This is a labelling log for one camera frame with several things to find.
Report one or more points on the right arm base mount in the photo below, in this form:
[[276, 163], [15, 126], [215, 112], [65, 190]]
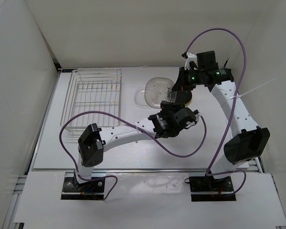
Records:
[[207, 189]]

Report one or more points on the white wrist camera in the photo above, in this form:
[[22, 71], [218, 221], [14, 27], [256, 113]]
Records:
[[189, 61], [197, 115]]

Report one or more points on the black plate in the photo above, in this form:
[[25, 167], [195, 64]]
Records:
[[181, 97]]

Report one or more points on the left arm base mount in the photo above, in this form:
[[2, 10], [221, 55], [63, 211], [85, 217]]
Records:
[[92, 190]]

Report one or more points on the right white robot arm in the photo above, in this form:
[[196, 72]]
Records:
[[248, 138]]

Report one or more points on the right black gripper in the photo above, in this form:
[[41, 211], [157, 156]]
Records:
[[181, 83]]

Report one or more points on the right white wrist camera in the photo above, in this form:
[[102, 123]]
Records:
[[189, 61]]

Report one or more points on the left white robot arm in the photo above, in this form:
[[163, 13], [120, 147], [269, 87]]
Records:
[[94, 141]]

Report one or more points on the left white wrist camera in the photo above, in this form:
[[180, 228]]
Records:
[[197, 115]]

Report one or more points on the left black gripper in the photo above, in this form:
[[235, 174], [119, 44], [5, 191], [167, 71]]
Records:
[[166, 106]]

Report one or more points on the metal wire dish rack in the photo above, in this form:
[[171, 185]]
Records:
[[93, 89]]

